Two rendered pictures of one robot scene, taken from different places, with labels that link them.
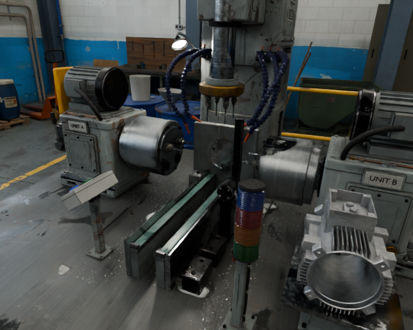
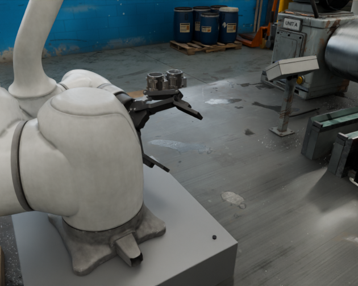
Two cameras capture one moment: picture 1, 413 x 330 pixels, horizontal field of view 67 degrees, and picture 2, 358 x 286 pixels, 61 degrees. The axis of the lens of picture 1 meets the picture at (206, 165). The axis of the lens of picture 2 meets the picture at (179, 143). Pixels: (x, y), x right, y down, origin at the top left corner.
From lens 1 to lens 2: 0.24 m
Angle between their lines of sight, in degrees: 38
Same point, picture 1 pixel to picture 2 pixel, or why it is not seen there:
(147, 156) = (355, 58)
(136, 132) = (350, 32)
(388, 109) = not seen: outside the picture
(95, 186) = (297, 64)
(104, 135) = (315, 34)
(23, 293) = (217, 136)
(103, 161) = not seen: hidden behind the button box
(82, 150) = (288, 48)
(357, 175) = not seen: outside the picture
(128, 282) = (300, 158)
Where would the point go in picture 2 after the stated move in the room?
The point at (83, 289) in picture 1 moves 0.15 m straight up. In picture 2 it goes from (261, 149) to (267, 109)
